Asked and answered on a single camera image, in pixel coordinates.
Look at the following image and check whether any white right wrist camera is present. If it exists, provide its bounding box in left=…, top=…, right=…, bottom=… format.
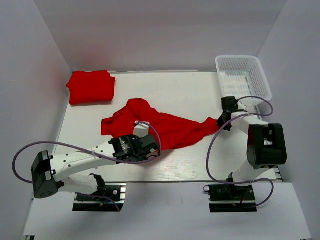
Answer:
left=237, top=98, right=255, bottom=111

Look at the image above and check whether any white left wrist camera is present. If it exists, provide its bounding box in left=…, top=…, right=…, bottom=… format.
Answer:
left=133, top=121, right=149, bottom=138

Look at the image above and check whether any red folded t shirt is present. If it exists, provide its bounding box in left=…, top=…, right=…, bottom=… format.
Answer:
left=66, top=70, right=116, bottom=106

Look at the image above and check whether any white plastic mesh basket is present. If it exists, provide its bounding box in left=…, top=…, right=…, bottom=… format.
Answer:
left=215, top=55, right=272, bottom=106

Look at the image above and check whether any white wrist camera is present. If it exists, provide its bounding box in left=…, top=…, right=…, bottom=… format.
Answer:
left=133, top=121, right=149, bottom=138
left=237, top=98, right=255, bottom=111

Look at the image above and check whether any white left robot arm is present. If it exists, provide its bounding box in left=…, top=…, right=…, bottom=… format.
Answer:
left=31, top=134, right=162, bottom=199

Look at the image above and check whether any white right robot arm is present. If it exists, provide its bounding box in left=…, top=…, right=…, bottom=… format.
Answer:
left=217, top=96, right=287, bottom=186

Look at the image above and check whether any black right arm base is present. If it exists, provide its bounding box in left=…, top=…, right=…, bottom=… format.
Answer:
left=203, top=184, right=255, bottom=202

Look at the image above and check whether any red t shirt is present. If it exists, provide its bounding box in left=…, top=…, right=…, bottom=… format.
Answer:
left=66, top=70, right=116, bottom=106
left=101, top=98, right=220, bottom=150

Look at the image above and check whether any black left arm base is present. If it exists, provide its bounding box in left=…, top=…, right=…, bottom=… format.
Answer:
left=75, top=184, right=122, bottom=202

